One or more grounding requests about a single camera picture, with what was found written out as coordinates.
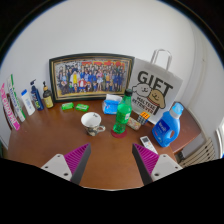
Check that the puzzle cube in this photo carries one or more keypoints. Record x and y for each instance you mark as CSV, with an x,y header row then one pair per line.
x,y
144,118

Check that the small green packet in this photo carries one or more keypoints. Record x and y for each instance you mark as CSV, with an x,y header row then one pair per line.
x,y
82,107
67,106

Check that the white remote control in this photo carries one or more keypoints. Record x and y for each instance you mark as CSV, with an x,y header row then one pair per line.
x,y
148,144

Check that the amber pump bottle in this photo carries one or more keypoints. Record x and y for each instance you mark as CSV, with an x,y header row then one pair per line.
x,y
48,99

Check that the framed group photo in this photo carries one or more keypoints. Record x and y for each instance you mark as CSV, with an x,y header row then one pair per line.
x,y
91,78

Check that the white radiator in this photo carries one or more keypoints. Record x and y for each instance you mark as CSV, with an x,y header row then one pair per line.
x,y
198,153

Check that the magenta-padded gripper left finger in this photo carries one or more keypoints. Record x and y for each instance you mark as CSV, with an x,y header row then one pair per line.
x,y
63,166

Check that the white tube bottle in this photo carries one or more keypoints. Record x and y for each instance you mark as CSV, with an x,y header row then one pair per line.
x,y
28,104

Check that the tall pink and white box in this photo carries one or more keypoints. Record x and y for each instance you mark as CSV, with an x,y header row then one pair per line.
x,y
9,110

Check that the white paper gift bag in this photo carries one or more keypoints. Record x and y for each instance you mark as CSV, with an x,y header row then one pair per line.
x,y
155,86

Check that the dark blue pump bottle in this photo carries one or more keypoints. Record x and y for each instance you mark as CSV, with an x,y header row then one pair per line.
x,y
37,99

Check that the tall green and white box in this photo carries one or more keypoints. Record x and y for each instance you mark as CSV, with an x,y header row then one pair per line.
x,y
16,100

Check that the blue detergent bottle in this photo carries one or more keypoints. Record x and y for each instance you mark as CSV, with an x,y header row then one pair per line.
x,y
166,128

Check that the blue tissue pack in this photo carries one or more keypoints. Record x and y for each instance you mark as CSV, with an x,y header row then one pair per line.
x,y
111,106

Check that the green plastic bottle black cap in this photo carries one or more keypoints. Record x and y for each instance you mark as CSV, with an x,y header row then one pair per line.
x,y
122,113

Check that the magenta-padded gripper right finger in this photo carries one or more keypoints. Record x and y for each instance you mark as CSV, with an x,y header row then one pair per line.
x,y
160,166

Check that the white patterned mug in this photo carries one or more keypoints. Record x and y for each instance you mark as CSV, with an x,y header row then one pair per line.
x,y
91,122

